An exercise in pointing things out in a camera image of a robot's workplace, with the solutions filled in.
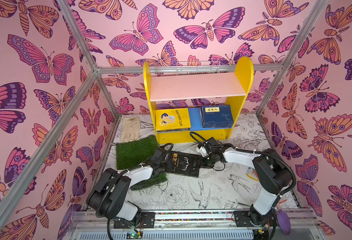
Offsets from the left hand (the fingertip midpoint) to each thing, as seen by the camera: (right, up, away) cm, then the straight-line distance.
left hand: (173, 163), depth 91 cm
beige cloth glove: (-33, +21, +22) cm, 45 cm away
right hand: (+14, -1, -1) cm, 14 cm away
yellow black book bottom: (-1, +27, -1) cm, 27 cm away
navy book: (+28, +29, +3) cm, 40 cm away
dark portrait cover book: (+2, +20, -1) cm, 21 cm away
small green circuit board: (-18, -30, -19) cm, 40 cm away
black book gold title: (+7, 0, +1) cm, 7 cm away
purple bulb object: (+54, -23, -20) cm, 63 cm away
